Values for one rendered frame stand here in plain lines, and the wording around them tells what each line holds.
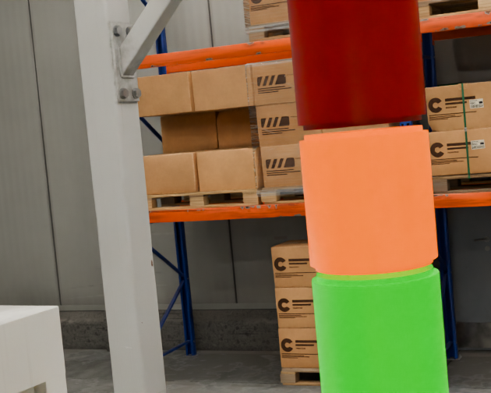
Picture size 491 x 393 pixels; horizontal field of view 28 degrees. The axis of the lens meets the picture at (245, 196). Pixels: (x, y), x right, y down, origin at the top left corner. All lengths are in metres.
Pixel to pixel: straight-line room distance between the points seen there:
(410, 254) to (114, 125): 2.56
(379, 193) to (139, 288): 2.61
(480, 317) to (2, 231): 5.51
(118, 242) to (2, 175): 8.67
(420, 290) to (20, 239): 11.19
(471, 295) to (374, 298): 9.06
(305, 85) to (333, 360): 0.10
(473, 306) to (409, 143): 9.08
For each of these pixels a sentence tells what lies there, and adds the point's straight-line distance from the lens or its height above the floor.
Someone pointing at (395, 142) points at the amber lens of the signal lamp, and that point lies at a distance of 0.36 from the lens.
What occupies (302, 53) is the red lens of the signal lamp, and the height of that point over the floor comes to 2.30.
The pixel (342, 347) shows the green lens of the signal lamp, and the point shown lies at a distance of 0.37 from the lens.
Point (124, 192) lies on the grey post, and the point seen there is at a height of 2.12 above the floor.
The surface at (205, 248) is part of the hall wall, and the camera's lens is 10.30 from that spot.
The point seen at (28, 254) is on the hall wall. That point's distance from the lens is 11.50.
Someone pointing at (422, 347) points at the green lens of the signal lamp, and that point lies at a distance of 0.37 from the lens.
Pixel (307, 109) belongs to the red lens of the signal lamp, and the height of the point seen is 2.28.
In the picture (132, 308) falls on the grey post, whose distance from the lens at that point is 2.95.
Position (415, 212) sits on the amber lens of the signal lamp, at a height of 2.24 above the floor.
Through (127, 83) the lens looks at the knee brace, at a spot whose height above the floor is 2.44.
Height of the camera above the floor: 2.27
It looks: 4 degrees down
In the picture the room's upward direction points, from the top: 5 degrees counter-clockwise
